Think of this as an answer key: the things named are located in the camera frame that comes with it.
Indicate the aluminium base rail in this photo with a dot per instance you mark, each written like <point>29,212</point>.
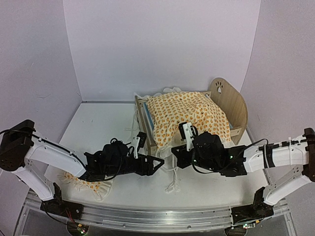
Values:
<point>156,211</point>

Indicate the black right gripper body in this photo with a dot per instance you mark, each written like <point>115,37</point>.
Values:
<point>184,162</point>

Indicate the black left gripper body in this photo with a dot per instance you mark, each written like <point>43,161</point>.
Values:
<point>141,170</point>

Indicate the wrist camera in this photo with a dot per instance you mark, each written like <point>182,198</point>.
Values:
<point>188,133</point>
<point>138,142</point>

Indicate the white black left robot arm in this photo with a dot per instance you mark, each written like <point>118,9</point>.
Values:
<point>21,145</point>

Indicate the wooden striped pet bed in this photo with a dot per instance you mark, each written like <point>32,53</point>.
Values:
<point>222,93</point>

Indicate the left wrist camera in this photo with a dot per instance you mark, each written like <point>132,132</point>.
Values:
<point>138,142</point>

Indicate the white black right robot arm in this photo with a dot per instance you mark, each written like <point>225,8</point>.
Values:
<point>207,155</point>

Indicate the duck print mattress cushion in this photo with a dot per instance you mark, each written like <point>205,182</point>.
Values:
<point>174,106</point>

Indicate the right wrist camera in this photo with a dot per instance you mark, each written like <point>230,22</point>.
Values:
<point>188,133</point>

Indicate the duck print small pillow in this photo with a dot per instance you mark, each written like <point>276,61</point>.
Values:
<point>91,184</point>

